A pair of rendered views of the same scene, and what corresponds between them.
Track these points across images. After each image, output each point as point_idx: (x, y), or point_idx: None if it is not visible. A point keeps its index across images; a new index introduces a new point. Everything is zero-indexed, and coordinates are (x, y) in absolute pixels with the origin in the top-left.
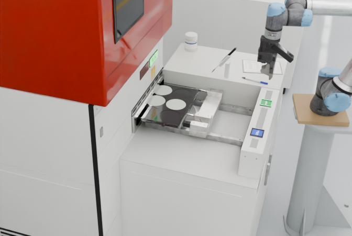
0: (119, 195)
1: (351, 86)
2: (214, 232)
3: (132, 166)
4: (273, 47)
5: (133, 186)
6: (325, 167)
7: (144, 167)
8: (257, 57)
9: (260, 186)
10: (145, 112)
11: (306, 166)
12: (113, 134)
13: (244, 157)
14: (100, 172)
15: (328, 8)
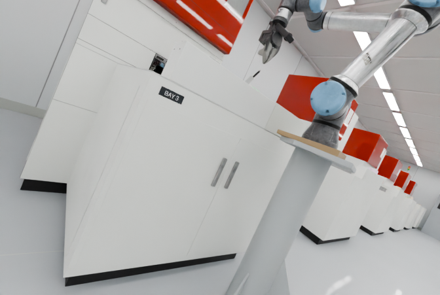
0: (99, 97)
1: (351, 78)
2: (106, 142)
3: (117, 69)
4: (276, 25)
5: (109, 87)
6: (293, 225)
7: (120, 67)
8: (260, 36)
9: (177, 114)
10: None
11: (270, 207)
12: (121, 30)
13: (173, 51)
14: (83, 30)
15: (348, 14)
